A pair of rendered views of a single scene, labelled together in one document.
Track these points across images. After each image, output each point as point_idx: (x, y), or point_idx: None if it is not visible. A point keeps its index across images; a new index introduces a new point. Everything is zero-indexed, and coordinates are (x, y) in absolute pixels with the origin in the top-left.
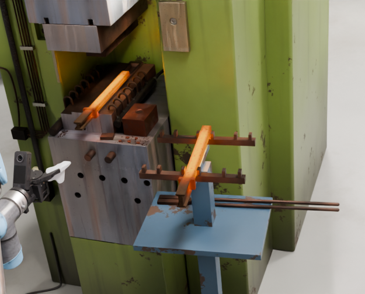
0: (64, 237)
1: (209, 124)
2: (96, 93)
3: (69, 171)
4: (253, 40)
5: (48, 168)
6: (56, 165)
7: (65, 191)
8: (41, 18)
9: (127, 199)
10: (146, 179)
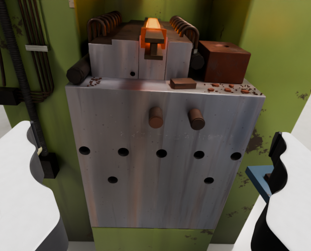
0: (69, 206)
1: (286, 73)
2: (132, 29)
3: (103, 147)
4: None
5: (272, 212)
6: (293, 168)
7: (91, 177)
8: None
9: (192, 180)
10: (237, 151)
